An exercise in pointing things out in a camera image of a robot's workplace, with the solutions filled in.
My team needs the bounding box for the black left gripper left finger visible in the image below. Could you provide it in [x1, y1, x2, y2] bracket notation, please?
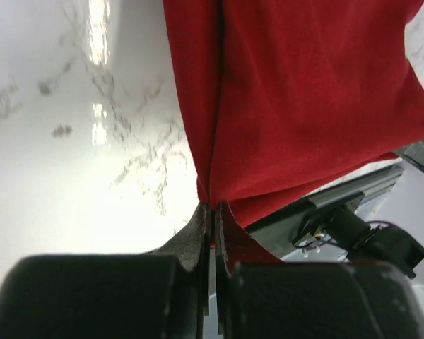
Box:
[0, 203, 211, 338]

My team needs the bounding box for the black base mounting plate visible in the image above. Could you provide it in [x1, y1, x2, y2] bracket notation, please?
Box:
[246, 165, 404, 261]

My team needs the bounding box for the dark red t shirt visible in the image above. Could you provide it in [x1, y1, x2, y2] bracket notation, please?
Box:
[161, 0, 424, 227]

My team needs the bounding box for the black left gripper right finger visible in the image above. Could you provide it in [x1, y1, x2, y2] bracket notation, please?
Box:
[214, 203, 424, 338]

